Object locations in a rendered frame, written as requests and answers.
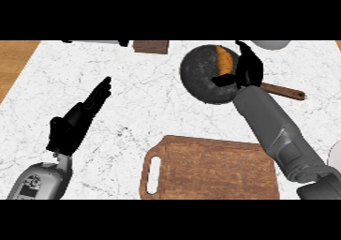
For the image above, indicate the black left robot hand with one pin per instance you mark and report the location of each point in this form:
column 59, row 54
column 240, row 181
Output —
column 73, row 125

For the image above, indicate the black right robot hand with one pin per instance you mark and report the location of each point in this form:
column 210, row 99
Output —
column 249, row 68

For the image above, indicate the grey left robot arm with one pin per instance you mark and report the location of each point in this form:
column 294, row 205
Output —
column 44, row 181

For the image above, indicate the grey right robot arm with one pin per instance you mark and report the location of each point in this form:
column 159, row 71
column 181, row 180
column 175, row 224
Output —
column 288, row 146

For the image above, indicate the orange croissant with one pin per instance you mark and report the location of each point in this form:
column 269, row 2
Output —
column 224, row 61

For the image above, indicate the dark grey pan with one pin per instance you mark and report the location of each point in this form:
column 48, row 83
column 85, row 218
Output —
column 207, row 75

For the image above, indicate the brown wooden cutting board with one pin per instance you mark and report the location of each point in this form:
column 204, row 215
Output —
column 210, row 168

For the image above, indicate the pale grey round bowl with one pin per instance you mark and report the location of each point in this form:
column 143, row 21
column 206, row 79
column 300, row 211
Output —
column 271, row 44

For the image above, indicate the dark brown wooden block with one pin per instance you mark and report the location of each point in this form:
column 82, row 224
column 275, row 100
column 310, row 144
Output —
column 151, row 46

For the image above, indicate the pale grey appliance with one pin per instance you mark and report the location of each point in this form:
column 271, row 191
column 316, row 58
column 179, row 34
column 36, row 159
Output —
column 95, row 42

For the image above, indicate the white round object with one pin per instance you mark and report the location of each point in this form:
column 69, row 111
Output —
column 338, row 155

